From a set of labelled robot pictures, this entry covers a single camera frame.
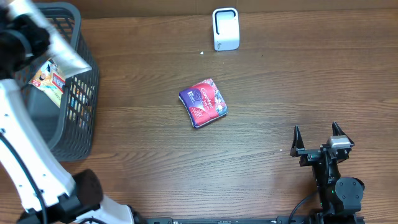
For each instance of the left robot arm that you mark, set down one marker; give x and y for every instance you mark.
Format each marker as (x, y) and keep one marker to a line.
(48, 193)

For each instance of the red purple Carefree pack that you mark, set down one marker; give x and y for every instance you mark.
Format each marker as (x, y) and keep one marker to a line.
(203, 102)

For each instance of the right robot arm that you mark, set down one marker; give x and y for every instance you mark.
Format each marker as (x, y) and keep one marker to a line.
(340, 197)

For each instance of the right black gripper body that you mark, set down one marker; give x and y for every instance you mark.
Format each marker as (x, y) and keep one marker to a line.
(309, 155)

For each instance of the white barcode scanner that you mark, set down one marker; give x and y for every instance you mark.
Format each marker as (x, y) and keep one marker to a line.
(226, 34)

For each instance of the grey plastic shopping basket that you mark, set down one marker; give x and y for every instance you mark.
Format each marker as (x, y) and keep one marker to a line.
(67, 129)

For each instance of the yellow snack bag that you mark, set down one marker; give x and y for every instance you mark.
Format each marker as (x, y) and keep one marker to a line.
(49, 79)

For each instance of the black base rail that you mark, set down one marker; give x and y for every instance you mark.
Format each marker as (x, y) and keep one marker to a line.
(277, 220)

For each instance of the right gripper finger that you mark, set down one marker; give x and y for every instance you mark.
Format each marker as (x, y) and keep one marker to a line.
(297, 144)
(337, 131)

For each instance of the white cosmetic tube gold cap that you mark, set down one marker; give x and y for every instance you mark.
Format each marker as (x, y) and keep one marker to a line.
(64, 54)

